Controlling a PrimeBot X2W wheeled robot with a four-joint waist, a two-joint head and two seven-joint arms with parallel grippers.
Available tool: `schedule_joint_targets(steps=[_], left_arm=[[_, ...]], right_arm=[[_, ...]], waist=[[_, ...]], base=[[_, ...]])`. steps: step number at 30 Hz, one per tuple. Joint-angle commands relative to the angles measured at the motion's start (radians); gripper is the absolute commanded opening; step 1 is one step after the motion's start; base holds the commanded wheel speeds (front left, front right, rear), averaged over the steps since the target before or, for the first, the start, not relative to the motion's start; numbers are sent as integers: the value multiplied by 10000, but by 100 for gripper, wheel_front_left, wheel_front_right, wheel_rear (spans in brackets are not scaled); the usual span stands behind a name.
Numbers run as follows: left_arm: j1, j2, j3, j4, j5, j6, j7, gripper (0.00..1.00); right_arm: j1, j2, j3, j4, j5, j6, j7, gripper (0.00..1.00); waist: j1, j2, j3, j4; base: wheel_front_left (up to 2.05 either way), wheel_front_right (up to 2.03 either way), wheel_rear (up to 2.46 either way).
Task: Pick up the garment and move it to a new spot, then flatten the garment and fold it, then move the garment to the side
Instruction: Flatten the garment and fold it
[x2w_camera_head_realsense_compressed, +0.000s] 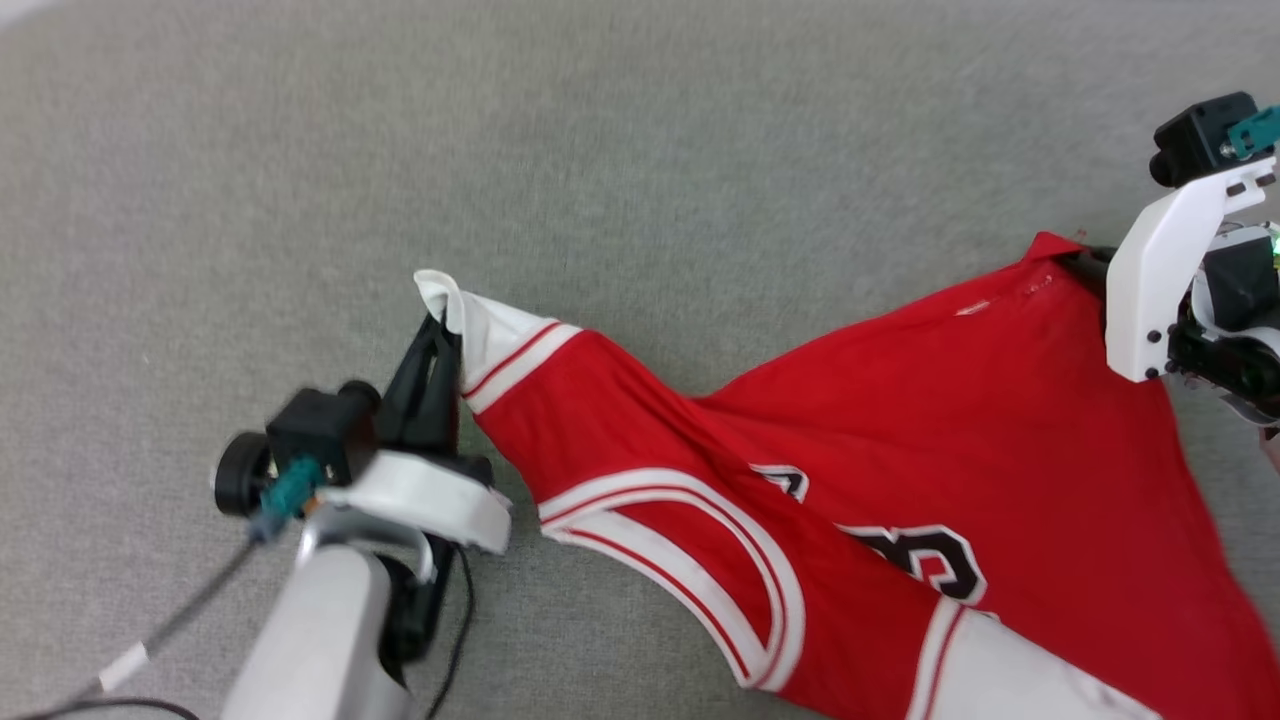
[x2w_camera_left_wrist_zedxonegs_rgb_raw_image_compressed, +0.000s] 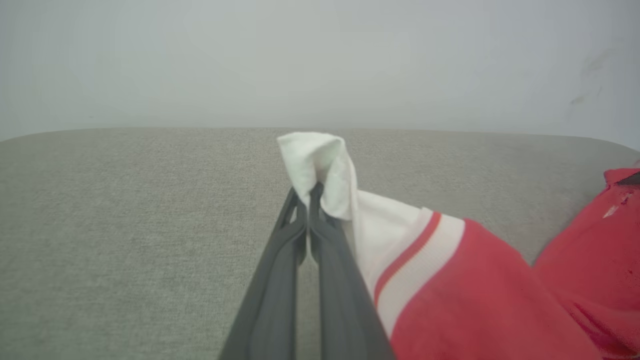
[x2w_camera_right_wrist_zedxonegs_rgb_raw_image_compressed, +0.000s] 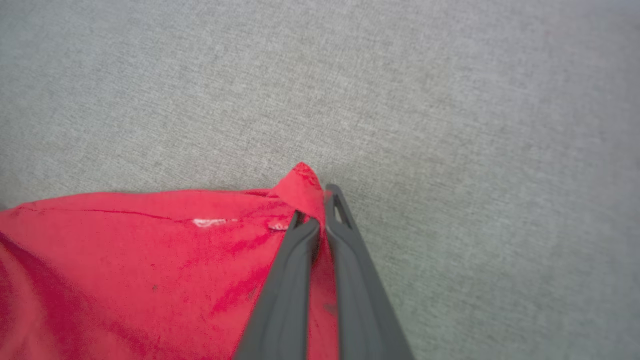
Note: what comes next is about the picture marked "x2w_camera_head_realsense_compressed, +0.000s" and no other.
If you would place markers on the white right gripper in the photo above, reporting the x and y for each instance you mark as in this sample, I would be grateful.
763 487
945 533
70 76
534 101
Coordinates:
1160 260

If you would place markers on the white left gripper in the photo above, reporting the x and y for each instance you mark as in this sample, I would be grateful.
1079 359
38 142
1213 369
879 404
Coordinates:
430 495

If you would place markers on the red basketball jersey white trim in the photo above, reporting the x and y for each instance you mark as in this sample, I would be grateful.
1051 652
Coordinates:
900 420

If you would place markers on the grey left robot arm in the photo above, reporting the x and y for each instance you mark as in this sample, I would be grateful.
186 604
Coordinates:
320 630

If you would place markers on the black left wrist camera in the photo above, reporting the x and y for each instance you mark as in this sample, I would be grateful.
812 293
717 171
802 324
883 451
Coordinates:
320 435

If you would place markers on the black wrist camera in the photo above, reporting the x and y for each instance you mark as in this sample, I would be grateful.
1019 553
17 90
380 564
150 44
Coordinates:
1195 135
320 435

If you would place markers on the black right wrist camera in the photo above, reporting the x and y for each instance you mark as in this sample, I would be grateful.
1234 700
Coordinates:
1195 135

